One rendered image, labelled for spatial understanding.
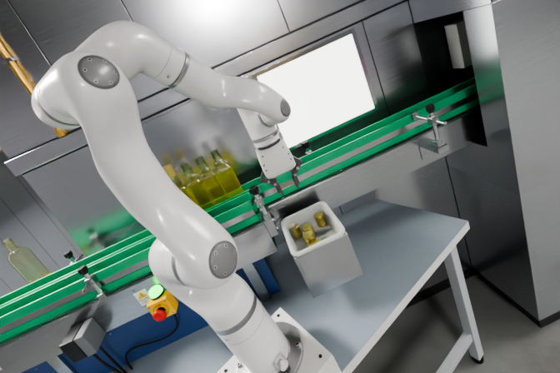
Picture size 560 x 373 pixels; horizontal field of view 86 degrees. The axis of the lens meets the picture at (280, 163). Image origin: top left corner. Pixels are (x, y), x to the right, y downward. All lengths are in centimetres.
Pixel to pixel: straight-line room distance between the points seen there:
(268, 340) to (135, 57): 68
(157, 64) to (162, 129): 55
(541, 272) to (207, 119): 145
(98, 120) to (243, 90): 35
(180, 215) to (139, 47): 34
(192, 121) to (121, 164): 64
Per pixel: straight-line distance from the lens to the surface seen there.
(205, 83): 75
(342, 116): 128
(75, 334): 128
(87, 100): 54
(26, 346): 144
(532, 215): 146
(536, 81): 127
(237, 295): 73
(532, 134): 131
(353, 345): 99
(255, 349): 81
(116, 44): 68
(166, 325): 131
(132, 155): 60
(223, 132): 120
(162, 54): 71
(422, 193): 160
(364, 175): 117
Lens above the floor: 154
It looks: 19 degrees down
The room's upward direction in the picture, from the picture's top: 24 degrees counter-clockwise
